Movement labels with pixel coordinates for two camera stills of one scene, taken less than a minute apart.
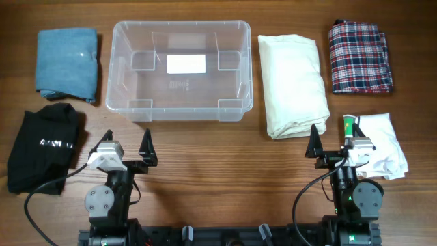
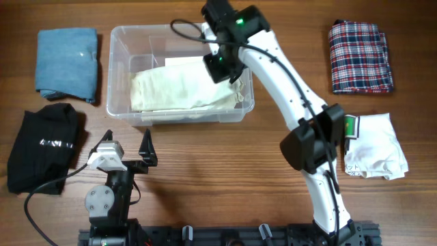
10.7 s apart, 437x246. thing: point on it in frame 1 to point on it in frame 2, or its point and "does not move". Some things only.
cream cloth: (295, 96) to (181, 86)
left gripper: (148, 154) does not move
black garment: (44, 148) does not move
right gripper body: (328, 159) to (223, 65)
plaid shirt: (360, 57) does not move
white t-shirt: (387, 159) does not move
